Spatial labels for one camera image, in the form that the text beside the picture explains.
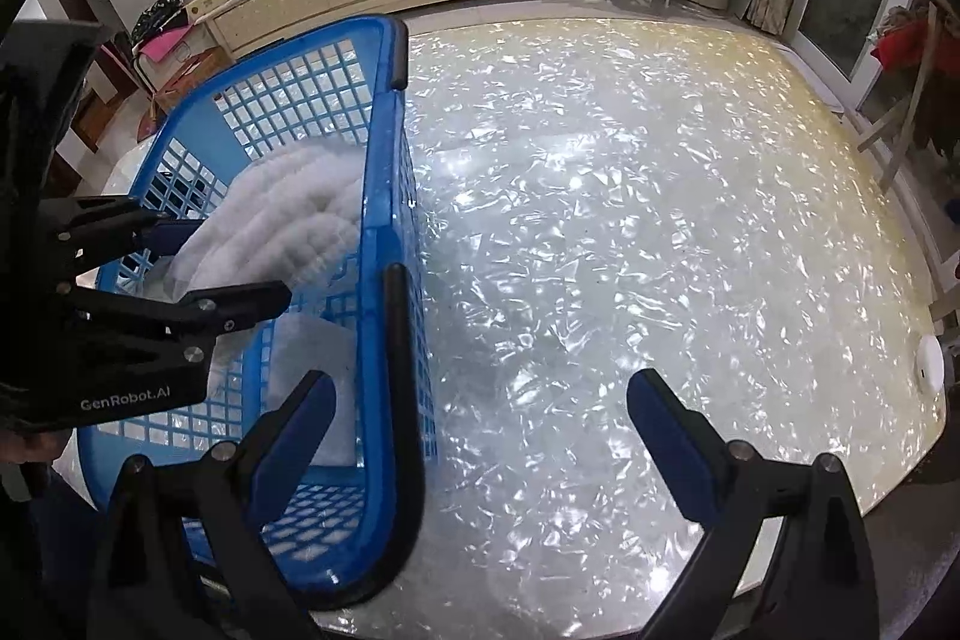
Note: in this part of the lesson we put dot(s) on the white thin cloth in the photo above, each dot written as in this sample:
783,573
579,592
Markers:
315,347

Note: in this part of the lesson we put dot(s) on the white round device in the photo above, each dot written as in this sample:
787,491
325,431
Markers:
928,364

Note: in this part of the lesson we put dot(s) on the wooden frame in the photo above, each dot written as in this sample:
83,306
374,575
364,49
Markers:
913,85

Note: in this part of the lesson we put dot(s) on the white fluffy towel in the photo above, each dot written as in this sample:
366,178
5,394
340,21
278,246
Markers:
300,205

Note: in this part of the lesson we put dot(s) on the blue plastic laundry basket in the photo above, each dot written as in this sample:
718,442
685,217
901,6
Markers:
382,160

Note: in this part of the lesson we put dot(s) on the brown cardboard box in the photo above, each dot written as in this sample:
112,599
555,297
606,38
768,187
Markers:
195,78

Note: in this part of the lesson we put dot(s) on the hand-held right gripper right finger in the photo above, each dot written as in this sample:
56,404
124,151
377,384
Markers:
675,445

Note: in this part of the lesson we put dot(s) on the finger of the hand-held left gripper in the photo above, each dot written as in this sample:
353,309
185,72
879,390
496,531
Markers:
247,300
176,233

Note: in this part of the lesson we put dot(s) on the black dotted bag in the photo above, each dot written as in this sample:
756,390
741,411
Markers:
154,14

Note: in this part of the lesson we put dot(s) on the pink cloth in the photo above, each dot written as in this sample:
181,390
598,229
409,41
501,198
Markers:
166,44

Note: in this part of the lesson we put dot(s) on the red cloth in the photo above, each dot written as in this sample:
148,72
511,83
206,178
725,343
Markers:
900,44

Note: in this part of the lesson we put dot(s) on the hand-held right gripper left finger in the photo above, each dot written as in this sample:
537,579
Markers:
296,430

